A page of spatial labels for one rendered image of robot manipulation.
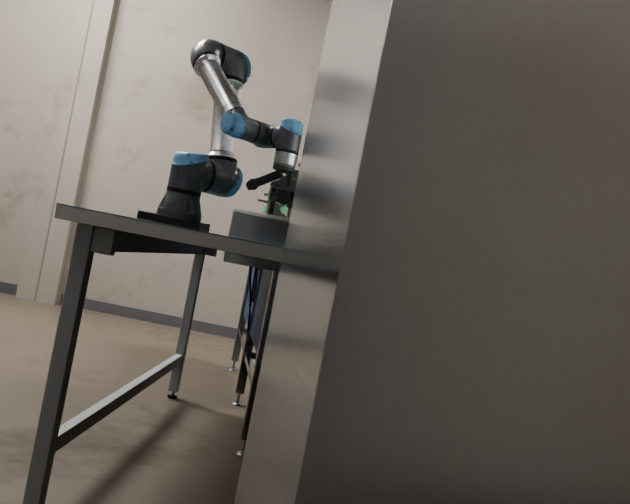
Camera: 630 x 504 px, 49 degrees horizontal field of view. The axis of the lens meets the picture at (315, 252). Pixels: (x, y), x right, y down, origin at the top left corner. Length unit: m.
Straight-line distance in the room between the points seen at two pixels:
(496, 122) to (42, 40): 5.33
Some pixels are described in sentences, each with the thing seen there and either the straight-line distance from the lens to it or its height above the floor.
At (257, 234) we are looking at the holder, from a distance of 2.14.
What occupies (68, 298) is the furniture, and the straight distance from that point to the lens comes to 1.72.
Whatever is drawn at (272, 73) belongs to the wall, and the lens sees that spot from 5.52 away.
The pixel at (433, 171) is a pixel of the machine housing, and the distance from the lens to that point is 0.83.
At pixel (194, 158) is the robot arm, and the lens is 2.37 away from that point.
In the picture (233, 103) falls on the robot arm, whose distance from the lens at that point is 2.29.
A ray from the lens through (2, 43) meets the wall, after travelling 6.13.
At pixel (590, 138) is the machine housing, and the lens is 0.92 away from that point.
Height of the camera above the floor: 0.75
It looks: level
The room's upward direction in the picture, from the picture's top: 11 degrees clockwise
